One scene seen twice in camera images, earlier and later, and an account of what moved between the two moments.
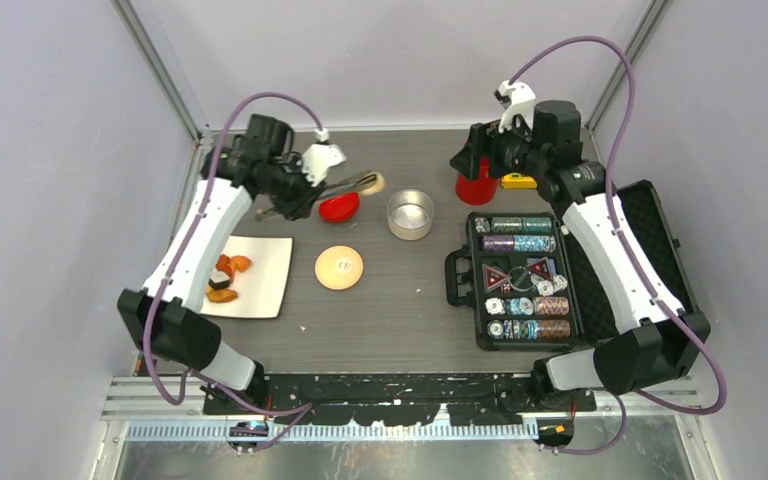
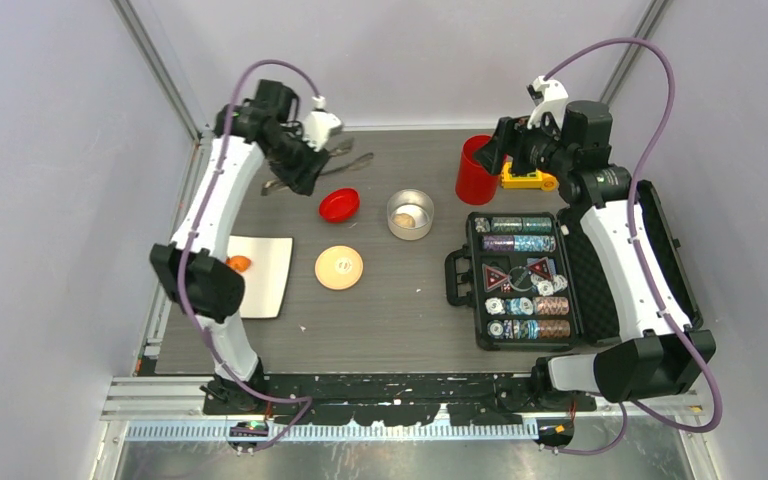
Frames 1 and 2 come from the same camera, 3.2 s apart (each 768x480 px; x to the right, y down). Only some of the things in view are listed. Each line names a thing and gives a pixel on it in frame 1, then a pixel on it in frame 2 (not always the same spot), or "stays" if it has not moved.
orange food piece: [239, 263] stays
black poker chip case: [525, 288] stays
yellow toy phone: [516, 180] stays
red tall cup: [480, 191] stays
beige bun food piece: [377, 187] → [404, 220]
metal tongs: [348, 183] → [334, 166]
